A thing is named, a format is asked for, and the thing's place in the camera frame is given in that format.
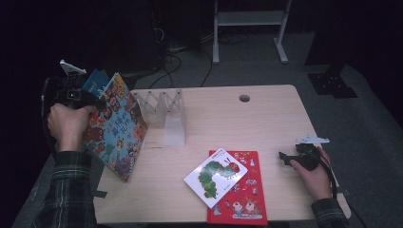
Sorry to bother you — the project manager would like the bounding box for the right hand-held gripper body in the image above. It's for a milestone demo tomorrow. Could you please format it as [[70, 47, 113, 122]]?
[[289, 134, 331, 172]]

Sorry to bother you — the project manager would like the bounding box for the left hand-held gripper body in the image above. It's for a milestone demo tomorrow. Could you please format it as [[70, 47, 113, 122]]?
[[47, 59, 100, 110]]

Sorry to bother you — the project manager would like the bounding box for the dark blue monster picture book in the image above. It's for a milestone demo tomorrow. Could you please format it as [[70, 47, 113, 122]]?
[[81, 68, 111, 95]]

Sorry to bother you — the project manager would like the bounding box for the light blue animal picture book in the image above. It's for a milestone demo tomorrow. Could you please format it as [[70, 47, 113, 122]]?
[[82, 71, 150, 183]]

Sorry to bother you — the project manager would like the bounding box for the red picture book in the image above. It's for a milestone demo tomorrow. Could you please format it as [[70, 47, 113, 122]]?
[[206, 149, 269, 227]]

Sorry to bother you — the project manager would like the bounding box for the white caterpillar picture book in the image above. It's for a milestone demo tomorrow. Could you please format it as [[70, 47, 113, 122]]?
[[182, 147, 249, 210]]

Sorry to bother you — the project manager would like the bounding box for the clear acrylic book stand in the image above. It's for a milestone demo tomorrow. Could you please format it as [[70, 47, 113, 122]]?
[[131, 89, 188, 148]]

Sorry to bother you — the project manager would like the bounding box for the person's right hand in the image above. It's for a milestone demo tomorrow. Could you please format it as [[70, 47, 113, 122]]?
[[289, 146, 335, 201]]

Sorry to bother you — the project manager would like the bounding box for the person's left hand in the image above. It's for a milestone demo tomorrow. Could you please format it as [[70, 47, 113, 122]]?
[[47, 103, 97, 153]]

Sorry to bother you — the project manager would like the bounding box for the black stand base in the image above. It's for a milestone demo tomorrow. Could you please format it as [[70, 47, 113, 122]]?
[[122, 61, 161, 91]]

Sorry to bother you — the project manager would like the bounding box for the right hand-held gripper cable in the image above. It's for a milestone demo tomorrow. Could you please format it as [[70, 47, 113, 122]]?
[[312, 148, 339, 200]]

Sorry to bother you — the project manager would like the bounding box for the black floor base plate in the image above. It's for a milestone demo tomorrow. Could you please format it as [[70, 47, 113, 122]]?
[[307, 71, 359, 99]]

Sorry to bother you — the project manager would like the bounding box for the black looped floor cable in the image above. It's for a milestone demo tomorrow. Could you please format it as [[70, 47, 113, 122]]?
[[148, 51, 183, 89]]

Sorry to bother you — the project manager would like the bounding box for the black straight floor cable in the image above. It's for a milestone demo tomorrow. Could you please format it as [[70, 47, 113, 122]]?
[[199, 47, 214, 88]]

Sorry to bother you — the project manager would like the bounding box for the white metal frame stand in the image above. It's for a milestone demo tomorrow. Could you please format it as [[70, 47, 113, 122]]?
[[212, 0, 293, 66]]

